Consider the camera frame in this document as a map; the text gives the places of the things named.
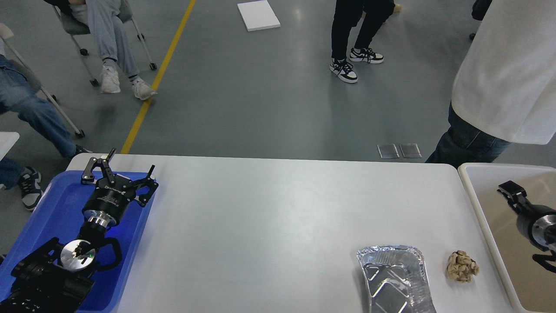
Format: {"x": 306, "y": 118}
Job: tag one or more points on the chair with dark jacket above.
{"x": 479, "y": 9}

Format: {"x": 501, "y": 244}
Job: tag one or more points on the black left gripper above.
{"x": 109, "y": 198}

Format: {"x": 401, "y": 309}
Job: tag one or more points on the left floor metal plate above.
{"x": 388, "y": 151}

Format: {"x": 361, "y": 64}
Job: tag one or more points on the seated person blue jeans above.
{"x": 17, "y": 96}

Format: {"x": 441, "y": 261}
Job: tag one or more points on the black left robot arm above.
{"x": 76, "y": 251}

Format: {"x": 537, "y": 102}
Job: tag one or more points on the beige plastic bin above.
{"x": 530, "y": 287}

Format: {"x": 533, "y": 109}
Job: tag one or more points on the seated person light jeans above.
{"x": 102, "y": 19}

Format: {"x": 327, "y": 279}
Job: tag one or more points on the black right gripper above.
{"x": 535, "y": 222}

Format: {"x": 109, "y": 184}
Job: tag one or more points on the grey rolling chair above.
{"x": 74, "y": 27}

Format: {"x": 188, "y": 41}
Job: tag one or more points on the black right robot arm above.
{"x": 547, "y": 261}

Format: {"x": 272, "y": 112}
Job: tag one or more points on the white folding chair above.
{"x": 35, "y": 84}

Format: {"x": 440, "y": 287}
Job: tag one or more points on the white side table corner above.
{"x": 7, "y": 141}

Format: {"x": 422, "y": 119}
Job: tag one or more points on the floor metal plate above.
{"x": 388, "y": 151}
{"x": 410, "y": 150}

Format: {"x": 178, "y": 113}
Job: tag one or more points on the person in white shirt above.
{"x": 504, "y": 90}

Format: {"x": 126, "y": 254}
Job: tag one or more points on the blue plastic tray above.
{"x": 59, "y": 214}

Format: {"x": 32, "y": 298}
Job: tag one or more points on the white flat box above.
{"x": 258, "y": 15}

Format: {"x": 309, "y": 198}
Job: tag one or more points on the aluminium foil tray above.
{"x": 396, "y": 279}

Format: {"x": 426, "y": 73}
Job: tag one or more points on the crumpled brown paper ball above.
{"x": 461, "y": 267}

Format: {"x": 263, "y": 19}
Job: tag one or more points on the right floor metal plate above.
{"x": 410, "y": 150}

